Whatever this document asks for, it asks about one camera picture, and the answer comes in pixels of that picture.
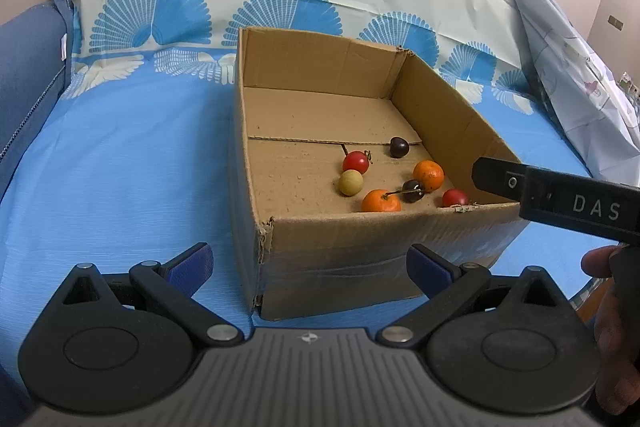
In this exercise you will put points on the person's right hand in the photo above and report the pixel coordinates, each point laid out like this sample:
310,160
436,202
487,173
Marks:
620,347

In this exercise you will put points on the beige round longan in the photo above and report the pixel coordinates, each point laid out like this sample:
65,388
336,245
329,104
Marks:
350,183

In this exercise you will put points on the wall switch plate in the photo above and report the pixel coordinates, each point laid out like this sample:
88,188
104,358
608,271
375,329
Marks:
615,23

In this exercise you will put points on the small red cherry tomato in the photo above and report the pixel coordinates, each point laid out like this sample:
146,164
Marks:
455,198

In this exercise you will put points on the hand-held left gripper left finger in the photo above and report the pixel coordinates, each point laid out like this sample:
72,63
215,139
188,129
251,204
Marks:
192,267

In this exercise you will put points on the dark purple cherry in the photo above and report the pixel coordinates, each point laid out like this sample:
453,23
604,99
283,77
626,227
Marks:
414,191
399,147

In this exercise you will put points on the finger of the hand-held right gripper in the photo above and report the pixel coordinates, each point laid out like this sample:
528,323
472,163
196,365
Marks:
500,179

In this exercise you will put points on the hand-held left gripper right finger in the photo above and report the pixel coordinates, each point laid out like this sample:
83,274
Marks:
427,268

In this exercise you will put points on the brown cardboard box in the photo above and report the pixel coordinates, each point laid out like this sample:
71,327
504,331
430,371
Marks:
325,247

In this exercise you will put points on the distant shelf clutter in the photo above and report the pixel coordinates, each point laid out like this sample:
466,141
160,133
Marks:
631,84

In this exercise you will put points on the small orange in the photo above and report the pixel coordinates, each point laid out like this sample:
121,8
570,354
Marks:
428,174
381,202

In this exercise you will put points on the blue fan-print bed sheet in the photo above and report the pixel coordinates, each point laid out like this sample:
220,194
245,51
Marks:
125,182

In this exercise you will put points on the pale blue floral blanket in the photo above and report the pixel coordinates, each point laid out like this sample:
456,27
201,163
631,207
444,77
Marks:
565,57

